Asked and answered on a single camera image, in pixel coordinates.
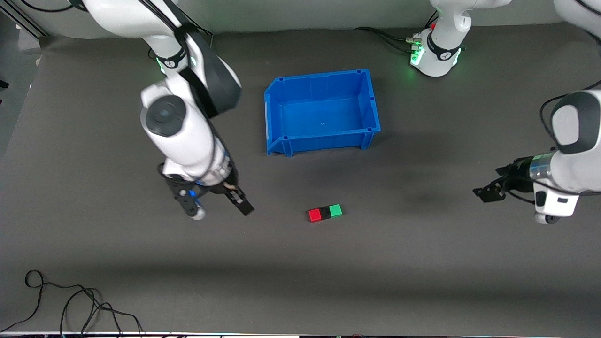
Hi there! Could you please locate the blue plastic bin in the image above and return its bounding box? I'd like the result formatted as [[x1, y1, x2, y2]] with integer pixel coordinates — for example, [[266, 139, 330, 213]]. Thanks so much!
[[264, 69, 382, 157]]

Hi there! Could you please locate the black left arm base cable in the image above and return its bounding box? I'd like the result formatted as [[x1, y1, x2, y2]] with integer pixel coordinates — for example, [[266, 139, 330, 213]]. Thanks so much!
[[353, 26, 421, 53]]

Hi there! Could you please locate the black arm base cable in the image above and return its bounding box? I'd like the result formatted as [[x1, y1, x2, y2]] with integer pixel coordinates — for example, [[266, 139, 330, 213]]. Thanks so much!
[[181, 12, 214, 36], [353, 26, 421, 53]]

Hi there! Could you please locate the thin black loose cable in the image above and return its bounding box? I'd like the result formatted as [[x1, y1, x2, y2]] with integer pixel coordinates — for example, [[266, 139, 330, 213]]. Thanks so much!
[[0, 269, 144, 337]]

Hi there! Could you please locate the dark metal frame rail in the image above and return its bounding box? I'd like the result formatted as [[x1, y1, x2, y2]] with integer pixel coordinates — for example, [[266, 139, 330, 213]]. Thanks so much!
[[0, 8, 50, 38]]

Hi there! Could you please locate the black right arm base cable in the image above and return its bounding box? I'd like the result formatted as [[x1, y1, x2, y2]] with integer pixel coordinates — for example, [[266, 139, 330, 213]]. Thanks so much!
[[181, 12, 214, 36]]

